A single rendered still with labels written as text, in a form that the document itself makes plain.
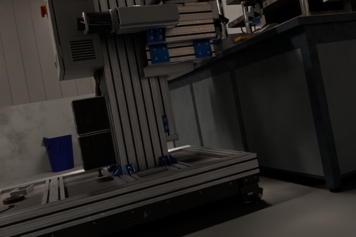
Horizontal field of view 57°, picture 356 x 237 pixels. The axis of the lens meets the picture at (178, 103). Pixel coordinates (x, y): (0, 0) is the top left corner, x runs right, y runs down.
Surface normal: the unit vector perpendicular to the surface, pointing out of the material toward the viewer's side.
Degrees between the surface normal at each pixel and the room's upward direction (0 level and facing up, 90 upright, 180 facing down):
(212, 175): 90
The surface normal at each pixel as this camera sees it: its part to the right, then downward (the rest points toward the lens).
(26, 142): 0.35, -0.07
